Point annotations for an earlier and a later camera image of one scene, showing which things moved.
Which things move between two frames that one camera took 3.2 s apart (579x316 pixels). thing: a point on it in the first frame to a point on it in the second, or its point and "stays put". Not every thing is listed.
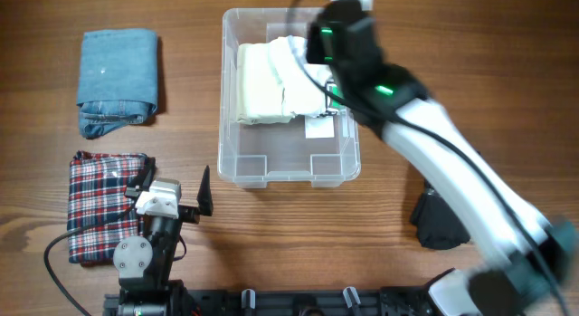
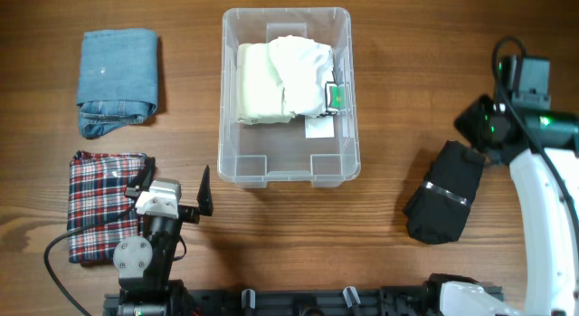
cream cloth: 259,86 stays put
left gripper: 190,213 stays put
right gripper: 323,36 to 464,121
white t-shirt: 302,83 stays put
